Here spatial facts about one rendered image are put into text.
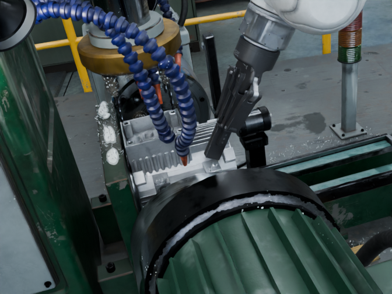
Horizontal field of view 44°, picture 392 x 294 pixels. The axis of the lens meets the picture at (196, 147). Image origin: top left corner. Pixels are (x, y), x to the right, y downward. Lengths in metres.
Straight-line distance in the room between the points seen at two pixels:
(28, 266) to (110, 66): 0.36
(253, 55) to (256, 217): 0.48
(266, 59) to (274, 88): 0.94
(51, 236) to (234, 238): 0.52
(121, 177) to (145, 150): 0.11
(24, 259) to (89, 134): 0.89
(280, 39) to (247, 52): 0.06
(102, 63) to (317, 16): 0.36
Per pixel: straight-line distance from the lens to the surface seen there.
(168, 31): 0.85
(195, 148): 0.95
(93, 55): 0.82
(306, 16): 0.63
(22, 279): 0.91
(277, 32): 0.82
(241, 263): 0.36
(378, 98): 1.69
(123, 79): 1.17
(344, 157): 1.20
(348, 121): 1.48
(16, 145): 0.75
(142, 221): 0.77
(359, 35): 1.36
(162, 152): 0.93
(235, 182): 0.40
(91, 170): 1.52
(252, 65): 0.84
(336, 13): 0.63
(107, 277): 0.99
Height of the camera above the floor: 1.61
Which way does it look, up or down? 33 degrees down
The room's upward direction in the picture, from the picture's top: 10 degrees counter-clockwise
